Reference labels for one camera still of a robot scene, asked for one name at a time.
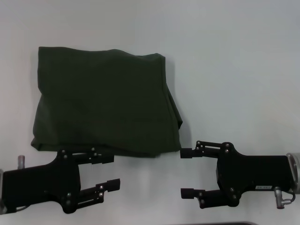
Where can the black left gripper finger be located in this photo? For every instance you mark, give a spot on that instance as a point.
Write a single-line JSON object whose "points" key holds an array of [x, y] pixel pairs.
{"points": [[93, 194], [100, 159]]}

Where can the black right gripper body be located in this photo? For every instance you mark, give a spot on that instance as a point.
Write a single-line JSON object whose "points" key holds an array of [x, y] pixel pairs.
{"points": [[253, 173]]}

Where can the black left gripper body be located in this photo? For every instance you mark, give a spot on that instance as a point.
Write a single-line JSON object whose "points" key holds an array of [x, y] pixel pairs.
{"points": [[42, 185]]}

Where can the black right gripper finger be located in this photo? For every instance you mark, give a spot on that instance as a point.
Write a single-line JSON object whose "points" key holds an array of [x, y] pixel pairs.
{"points": [[201, 151], [208, 198]]}

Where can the dark green FREE t-shirt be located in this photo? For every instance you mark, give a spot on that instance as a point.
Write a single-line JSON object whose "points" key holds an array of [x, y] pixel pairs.
{"points": [[105, 100]]}

